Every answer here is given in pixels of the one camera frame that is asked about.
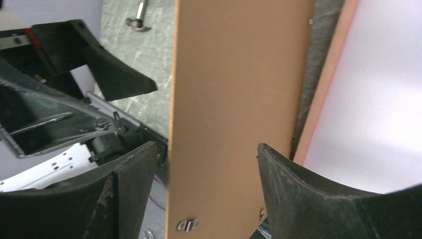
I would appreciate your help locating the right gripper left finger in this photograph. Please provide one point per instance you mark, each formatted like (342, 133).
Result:
(107, 202)

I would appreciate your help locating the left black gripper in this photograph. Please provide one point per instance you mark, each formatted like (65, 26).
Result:
(41, 108)

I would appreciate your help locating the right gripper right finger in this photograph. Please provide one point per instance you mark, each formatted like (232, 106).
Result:
(301, 204)

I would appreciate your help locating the white photo sheet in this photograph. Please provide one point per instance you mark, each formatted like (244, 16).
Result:
(369, 131)

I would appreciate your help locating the brown backing board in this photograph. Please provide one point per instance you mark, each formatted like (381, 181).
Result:
(237, 81)

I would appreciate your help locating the orange wooden picture frame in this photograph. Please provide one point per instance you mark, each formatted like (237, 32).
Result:
(330, 26)

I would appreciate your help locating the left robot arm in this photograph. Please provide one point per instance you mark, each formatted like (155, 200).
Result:
(84, 156)

